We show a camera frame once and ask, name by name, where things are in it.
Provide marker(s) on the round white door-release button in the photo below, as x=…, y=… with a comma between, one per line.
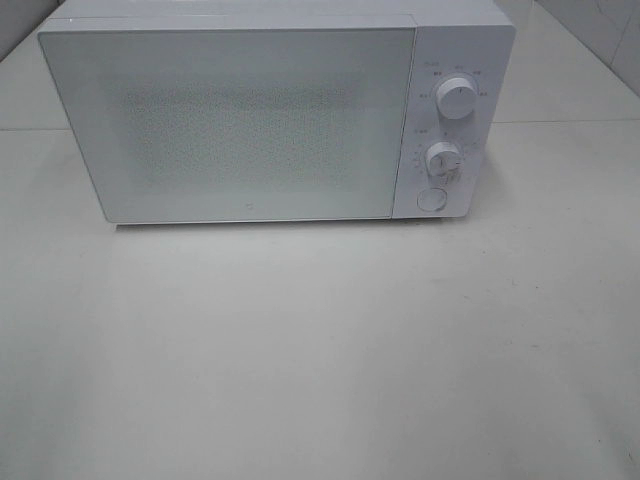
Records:
x=432, y=199

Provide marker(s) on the white timer knob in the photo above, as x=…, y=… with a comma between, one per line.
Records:
x=443, y=159

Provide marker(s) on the white microwave door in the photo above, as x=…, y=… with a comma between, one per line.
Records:
x=197, y=126

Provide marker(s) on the white microwave oven body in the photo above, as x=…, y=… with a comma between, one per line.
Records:
x=472, y=38

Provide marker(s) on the upper white power knob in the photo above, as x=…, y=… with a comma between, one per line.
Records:
x=456, y=97

